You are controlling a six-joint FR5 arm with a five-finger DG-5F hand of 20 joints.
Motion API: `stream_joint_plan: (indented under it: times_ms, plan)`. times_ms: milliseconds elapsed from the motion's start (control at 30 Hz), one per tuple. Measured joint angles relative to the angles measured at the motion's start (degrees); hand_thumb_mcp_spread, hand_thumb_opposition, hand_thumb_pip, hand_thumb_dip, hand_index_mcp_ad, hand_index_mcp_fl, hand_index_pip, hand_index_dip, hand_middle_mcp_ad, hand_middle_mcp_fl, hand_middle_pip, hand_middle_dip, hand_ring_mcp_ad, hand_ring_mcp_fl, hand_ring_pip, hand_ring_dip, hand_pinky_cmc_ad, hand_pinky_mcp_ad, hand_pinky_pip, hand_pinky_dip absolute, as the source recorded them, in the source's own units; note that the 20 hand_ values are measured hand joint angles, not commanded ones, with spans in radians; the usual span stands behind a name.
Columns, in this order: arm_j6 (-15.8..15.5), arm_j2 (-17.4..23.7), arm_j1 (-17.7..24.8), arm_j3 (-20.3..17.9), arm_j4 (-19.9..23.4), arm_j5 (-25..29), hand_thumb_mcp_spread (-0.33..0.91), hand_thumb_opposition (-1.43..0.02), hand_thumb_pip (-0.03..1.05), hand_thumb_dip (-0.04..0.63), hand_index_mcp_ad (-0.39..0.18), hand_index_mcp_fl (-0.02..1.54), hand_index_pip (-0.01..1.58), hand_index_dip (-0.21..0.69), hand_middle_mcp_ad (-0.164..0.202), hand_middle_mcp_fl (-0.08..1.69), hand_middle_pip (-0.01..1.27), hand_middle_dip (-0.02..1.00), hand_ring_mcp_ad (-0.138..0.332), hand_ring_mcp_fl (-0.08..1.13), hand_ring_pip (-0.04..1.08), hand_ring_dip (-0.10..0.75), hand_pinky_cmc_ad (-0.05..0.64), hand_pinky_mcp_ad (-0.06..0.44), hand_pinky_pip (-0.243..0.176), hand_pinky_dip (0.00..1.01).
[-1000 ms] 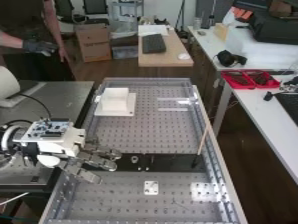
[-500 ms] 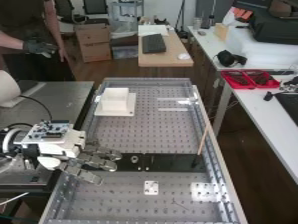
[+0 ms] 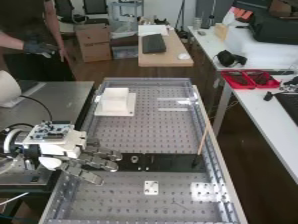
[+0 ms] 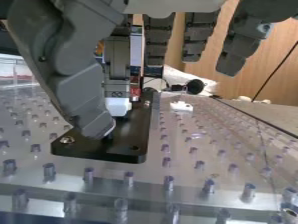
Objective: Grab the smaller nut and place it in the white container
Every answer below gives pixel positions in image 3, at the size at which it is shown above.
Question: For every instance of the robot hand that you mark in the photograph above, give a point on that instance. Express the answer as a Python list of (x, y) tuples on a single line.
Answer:
[(58, 145)]

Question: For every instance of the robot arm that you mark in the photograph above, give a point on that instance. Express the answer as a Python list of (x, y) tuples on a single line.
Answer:
[(8, 87)]

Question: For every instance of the large metal nut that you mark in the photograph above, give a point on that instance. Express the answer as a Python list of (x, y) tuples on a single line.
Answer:
[(135, 159)]

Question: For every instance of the small white box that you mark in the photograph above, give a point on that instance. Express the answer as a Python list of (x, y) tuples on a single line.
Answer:
[(116, 100)]

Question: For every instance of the small silver square plate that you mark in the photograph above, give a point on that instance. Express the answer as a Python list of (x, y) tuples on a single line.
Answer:
[(151, 187)]

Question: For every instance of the black plate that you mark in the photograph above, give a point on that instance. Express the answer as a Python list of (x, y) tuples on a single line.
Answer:
[(173, 162)]

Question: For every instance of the cardboard box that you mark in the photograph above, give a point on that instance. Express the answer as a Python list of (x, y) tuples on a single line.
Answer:
[(95, 46)]

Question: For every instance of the clear plastic bin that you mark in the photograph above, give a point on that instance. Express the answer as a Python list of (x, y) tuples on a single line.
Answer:
[(125, 52)]

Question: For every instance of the thin stick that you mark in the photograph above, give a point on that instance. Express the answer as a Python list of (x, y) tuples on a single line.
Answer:
[(204, 135)]

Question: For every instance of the wooden desk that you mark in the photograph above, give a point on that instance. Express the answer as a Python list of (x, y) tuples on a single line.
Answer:
[(167, 59)]

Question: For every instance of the black laptop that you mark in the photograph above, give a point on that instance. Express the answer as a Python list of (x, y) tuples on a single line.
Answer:
[(153, 43)]

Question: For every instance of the person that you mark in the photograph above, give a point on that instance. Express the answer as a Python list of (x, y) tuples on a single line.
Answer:
[(27, 20)]

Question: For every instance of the white mouse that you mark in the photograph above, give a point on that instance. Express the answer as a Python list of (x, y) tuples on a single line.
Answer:
[(184, 56)]

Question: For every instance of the red tray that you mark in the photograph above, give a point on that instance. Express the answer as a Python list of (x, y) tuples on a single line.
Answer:
[(264, 78), (238, 79)]

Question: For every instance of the black headphones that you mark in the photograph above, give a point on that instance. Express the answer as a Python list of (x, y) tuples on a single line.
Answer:
[(229, 58)]

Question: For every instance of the white desk with keyboard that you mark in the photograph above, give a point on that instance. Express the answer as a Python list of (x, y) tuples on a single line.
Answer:
[(266, 133)]

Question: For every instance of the light wooden block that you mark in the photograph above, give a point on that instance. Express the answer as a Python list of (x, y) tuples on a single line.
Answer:
[(221, 31)]

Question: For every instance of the white desk with headphones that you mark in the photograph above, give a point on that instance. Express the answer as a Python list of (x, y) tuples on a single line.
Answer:
[(261, 53)]

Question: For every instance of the black keyboard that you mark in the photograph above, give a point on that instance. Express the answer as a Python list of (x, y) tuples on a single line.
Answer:
[(290, 106)]

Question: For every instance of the black bag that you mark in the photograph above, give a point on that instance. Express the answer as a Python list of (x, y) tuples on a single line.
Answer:
[(277, 28)]

